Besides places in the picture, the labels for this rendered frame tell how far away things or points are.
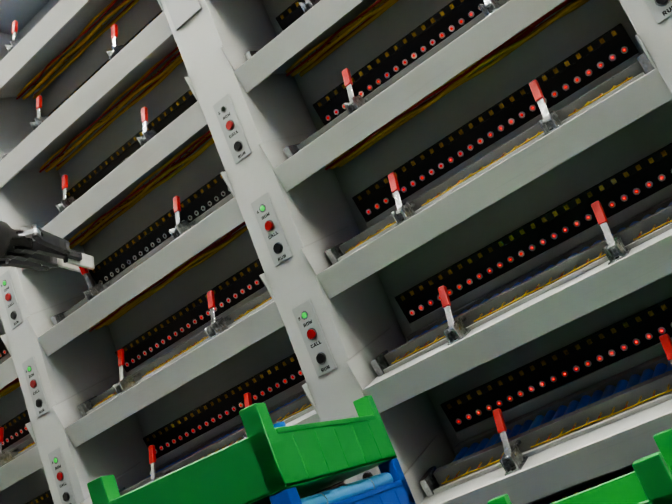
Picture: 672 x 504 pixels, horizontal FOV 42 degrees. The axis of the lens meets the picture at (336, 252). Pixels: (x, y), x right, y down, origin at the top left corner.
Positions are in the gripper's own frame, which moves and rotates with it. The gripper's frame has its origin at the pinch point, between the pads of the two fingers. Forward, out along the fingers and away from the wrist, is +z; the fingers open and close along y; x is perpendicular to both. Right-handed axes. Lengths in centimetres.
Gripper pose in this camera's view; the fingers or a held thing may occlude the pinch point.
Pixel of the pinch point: (75, 261)
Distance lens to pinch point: 183.0
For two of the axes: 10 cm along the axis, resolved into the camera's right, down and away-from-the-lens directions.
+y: 7.4, -4.6, -4.9
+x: -2.2, -8.6, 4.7
